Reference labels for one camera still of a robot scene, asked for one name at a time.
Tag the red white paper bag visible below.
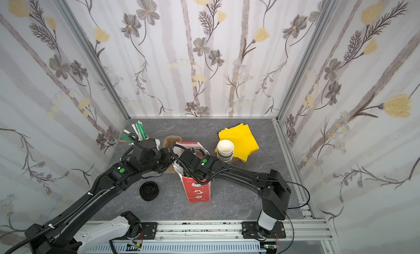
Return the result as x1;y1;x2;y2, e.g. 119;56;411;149
173;142;211;203

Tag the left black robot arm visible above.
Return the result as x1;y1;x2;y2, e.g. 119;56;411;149
7;134;173;254

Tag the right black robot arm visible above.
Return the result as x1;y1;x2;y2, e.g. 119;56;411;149
169;144;298;232

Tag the brown pulp cup carrier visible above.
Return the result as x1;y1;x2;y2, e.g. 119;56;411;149
163;135;182;174

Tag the stack of black lids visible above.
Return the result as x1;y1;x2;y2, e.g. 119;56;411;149
139;181;159;201

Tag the stack of paper cups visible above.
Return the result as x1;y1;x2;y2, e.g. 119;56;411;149
217;140;235;164

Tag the green and white straws bundle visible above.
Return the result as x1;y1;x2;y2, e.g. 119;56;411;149
121;121;149;142

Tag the yellow paper napkins stack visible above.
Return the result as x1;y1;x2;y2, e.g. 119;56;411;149
218;123;259;162

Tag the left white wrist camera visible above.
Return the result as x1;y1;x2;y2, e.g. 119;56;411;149
154;139;161;150

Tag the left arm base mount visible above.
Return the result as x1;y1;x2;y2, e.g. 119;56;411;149
128;222;158;240

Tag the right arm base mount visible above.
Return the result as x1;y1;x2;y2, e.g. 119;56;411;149
241;221;287;240

